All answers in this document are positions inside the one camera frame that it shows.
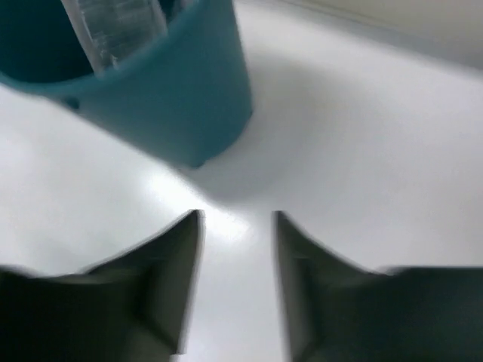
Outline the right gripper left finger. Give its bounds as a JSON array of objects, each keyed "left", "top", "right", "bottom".
[{"left": 1, "top": 210, "right": 202, "bottom": 361}]

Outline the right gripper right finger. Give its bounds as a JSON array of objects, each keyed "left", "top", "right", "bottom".
[{"left": 273, "top": 211, "right": 482, "bottom": 361}]

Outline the large clear square bottle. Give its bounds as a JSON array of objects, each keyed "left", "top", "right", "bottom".
[{"left": 62, "top": 0, "right": 168, "bottom": 75}]

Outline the teal plastic bin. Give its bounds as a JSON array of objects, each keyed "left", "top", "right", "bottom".
[{"left": 1, "top": 1, "right": 253, "bottom": 167}]

